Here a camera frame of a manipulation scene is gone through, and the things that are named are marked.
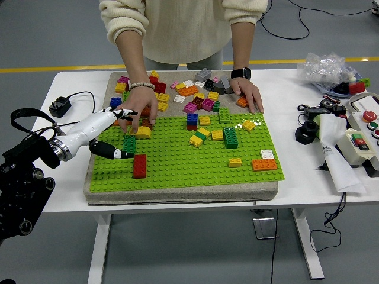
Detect bead bracelet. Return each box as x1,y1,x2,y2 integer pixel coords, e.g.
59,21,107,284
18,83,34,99
127,82,156,92

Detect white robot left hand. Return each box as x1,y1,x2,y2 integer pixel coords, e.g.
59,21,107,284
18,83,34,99
60,108,139,160

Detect dark green long brick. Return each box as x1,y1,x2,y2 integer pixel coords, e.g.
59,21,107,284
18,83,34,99
223,127,239,150
123,134,137,154

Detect black servo parts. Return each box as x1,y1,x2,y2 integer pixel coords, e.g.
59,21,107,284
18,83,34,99
319,99,348,119

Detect thin black hanging cable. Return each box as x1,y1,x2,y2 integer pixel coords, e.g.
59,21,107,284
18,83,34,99
269,208,280,284

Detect blue plastic dish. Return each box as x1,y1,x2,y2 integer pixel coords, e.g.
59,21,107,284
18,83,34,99
310,72,371,97

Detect black plug cord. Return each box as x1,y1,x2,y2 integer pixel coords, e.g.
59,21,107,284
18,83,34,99
56,91,96,128

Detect white paper sheet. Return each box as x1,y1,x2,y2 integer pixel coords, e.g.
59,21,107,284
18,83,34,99
318,114,368,195

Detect black wristwatch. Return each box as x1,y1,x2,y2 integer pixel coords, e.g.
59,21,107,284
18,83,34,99
230,67,252,80

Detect large black nut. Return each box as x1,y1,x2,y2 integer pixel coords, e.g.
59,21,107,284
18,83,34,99
294,120,320,145

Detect metal floor plate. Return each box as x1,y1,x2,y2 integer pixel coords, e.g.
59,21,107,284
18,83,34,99
252,217,280,240

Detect small white switch box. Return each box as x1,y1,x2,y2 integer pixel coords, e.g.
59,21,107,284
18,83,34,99
336,127,377,168

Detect white table leg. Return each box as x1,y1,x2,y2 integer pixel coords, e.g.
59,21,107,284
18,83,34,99
87,213,112,284
290,208,325,280

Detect white button control box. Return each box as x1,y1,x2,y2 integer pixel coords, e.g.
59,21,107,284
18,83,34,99
346,109,379,171

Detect person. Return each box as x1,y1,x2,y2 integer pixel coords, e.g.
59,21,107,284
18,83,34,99
98,0,269,71

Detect green studded baseplate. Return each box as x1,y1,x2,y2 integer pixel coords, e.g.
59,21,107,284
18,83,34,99
89,112,285,193

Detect black floor cable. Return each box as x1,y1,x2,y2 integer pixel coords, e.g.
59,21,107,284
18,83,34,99
257,0,379,41

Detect light grey brick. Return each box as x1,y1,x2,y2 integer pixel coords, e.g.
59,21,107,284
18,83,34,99
194,69,213,82

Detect yellow curved brick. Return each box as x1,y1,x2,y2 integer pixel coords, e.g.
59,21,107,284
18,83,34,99
130,125,152,140

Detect grey long brick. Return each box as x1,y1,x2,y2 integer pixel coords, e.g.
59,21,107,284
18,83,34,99
220,75,233,94

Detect person's left hand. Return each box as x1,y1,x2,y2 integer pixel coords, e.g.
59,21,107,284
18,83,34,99
228,77,265,114

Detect green paper piece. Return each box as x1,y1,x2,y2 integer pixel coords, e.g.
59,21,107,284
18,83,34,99
313,114,323,140

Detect white flat device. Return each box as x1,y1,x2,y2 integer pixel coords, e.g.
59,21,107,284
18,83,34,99
348,92,379,115

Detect black power plug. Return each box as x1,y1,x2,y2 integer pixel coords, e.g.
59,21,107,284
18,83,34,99
48,96,72,118

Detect red long brick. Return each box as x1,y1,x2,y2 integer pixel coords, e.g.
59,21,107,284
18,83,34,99
132,154,147,179

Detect person's right hand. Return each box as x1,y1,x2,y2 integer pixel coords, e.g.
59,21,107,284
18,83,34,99
114,85,159,134

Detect black power adapter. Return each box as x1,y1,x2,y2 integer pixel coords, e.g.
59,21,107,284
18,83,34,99
304,106,332,118

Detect clear plastic bag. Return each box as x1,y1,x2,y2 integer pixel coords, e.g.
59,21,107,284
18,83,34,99
297,52,358,89

